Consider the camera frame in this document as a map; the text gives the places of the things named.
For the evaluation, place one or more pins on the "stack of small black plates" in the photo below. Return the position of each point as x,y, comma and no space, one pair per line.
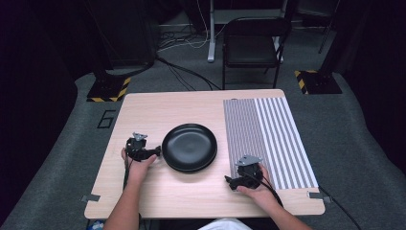
191,169

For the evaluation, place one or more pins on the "black folding chair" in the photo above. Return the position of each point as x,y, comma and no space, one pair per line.
252,48

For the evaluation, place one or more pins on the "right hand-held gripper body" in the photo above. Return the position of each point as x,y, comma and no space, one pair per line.
249,174

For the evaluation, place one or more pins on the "dark curtain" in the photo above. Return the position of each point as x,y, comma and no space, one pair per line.
376,64
32,80

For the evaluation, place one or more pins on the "person's white clothing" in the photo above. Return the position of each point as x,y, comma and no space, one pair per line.
225,224

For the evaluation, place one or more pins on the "person's right hand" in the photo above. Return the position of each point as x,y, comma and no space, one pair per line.
260,195

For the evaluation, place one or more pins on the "grey table clamp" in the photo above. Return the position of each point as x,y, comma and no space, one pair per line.
317,195
90,198

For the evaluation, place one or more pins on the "person's left hand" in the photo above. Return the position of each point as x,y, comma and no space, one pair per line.
139,169

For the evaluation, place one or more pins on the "black stand base striped edge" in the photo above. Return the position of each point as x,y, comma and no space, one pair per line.
317,81
108,91

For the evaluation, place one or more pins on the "blue and white shoe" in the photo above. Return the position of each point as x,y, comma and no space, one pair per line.
95,225

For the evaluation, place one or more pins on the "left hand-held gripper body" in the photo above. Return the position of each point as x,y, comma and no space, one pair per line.
137,147

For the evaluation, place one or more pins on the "grey striped placemat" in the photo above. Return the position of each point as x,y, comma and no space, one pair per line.
274,137

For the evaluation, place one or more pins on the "white desk frame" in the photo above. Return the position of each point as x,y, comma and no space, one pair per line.
211,32

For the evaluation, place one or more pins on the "black plate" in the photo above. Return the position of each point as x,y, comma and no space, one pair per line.
191,171
189,147

